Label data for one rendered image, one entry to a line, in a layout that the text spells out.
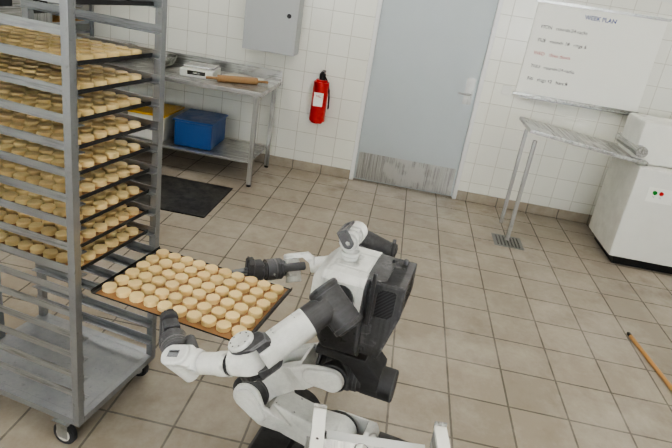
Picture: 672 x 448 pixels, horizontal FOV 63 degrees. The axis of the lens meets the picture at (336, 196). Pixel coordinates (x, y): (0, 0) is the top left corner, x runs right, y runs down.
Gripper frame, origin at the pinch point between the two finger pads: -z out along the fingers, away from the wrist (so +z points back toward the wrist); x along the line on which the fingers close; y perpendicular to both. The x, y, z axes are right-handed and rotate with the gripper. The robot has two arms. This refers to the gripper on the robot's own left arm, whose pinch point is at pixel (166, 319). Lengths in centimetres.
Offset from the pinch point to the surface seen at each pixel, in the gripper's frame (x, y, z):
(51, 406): -57, 35, -33
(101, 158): 44, 17, -39
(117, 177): 34, 11, -44
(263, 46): 48, -149, -341
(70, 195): 37, 27, -22
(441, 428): 19, -47, 85
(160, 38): 85, -5, -54
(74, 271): 9.2, 26.7, -21.6
